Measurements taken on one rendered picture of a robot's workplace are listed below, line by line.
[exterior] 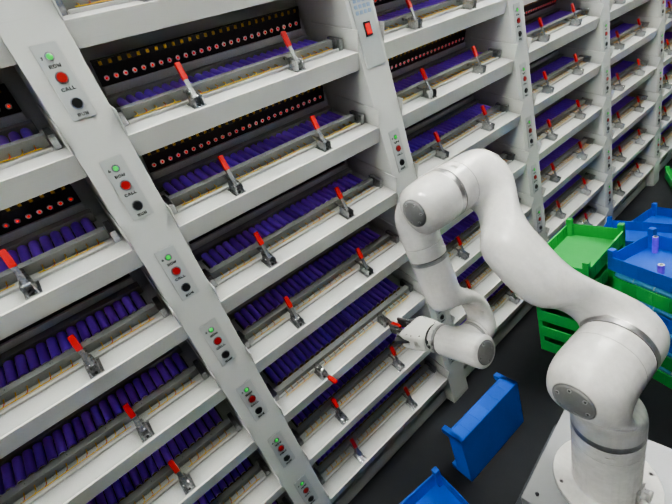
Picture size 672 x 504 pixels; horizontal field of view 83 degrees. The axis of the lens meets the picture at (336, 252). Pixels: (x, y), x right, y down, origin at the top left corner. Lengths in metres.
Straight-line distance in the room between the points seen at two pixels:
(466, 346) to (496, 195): 0.40
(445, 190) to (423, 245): 0.21
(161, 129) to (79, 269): 0.31
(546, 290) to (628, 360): 0.15
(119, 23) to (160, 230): 0.38
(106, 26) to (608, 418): 1.05
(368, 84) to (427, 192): 0.51
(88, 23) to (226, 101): 0.26
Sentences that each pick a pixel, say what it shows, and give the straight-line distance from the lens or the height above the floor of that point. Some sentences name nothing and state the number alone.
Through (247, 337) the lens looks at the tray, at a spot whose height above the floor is 0.77.
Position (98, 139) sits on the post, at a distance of 0.85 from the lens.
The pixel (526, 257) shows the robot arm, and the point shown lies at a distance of 0.72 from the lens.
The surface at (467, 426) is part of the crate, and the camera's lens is 1.40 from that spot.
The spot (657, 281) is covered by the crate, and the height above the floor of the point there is 0.42.
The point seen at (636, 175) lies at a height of 0.16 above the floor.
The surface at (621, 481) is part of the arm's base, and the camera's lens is 0.98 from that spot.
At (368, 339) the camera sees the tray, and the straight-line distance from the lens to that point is 1.24.
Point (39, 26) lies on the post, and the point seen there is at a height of 1.52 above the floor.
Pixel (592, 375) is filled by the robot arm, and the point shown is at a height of 0.80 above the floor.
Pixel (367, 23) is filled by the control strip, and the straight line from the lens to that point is 1.15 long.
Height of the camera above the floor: 1.31
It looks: 25 degrees down
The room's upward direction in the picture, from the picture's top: 20 degrees counter-clockwise
